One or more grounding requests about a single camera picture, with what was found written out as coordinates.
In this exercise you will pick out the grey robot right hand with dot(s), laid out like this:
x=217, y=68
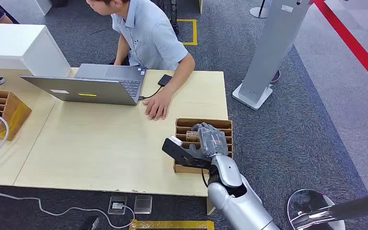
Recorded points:
x=214, y=141

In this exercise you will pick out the brown printed card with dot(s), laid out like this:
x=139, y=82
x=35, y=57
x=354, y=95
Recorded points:
x=192, y=136

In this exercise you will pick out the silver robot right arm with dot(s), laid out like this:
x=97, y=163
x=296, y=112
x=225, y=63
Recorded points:
x=234, y=200

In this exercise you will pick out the person's left forearm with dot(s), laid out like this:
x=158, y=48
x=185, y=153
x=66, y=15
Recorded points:
x=182, y=74

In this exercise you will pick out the wooden slotted card holder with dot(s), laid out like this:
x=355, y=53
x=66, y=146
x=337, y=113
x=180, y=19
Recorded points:
x=184, y=123
x=12, y=111

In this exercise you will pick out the person's left hand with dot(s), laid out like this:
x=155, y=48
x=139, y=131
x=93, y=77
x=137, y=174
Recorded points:
x=158, y=104

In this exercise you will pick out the black external drive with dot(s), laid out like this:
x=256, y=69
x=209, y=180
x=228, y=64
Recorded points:
x=165, y=80

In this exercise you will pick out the yellow floor tape strip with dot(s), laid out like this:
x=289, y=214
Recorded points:
x=171, y=225

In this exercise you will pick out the metal floor socket plate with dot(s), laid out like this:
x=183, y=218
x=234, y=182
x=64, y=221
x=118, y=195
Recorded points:
x=143, y=204

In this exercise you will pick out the round chrome stanchion base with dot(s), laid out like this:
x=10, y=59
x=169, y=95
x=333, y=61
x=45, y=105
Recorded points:
x=301, y=203

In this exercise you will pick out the grey kiosk stand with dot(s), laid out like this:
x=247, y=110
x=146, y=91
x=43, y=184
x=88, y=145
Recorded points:
x=273, y=47

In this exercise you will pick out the yellow floor tape square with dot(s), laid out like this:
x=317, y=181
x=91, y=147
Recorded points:
x=194, y=31

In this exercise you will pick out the floor socket with plug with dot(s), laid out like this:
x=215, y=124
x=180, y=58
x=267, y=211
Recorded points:
x=117, y=205

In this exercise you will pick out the black chair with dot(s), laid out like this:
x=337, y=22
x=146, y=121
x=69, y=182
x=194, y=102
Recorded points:
x=173, y=16

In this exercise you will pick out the grey laptop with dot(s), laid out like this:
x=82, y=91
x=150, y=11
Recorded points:
x=88, y=90

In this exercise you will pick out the round white stand base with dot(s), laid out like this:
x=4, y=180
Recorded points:
x=256, y=12

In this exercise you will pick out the black object on floor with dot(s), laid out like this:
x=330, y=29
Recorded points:
x=88, y=223

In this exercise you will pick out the dark stanchion pole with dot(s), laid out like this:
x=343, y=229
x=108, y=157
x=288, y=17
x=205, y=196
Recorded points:
x=355, y=206

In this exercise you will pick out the red floor tape line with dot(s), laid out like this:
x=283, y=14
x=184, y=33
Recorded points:
x=355, y=47

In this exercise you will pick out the white box cabinet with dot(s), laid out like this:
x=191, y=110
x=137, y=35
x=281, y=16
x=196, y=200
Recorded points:
x=19, y=47

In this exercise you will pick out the white furniture panel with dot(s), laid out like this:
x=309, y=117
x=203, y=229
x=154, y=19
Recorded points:
x=44, y=5

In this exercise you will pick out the black wrist camera with pale box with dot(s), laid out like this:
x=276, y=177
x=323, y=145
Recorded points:
x=177, y=151

